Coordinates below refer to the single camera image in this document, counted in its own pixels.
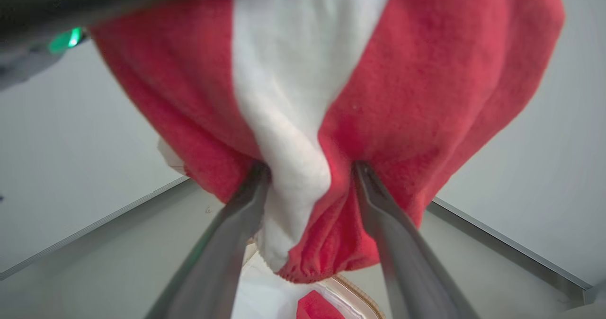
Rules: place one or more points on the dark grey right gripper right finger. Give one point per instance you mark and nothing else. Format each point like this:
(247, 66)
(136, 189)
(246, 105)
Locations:
(407, 262)

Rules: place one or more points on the red clothing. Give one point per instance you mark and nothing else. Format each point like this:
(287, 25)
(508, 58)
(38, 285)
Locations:
(317, 308)

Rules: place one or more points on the grey metal wall rail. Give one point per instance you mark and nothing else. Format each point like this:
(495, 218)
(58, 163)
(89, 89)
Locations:
(511, 250)
(85, 229)

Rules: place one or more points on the red and white fleece garment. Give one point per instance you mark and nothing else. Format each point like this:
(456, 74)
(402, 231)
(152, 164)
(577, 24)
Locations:
(426, 96)

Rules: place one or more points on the wicker laundry basket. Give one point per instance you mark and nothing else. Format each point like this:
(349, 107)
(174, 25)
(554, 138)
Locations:
(364, 300)

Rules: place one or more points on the white clothing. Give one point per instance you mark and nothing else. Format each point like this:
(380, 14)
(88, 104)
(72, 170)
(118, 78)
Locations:
(265, 295)

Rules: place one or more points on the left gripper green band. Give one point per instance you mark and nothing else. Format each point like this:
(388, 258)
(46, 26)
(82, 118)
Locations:
(42, 11)

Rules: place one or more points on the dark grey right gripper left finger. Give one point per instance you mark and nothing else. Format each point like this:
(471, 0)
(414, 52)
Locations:
(213, 257)

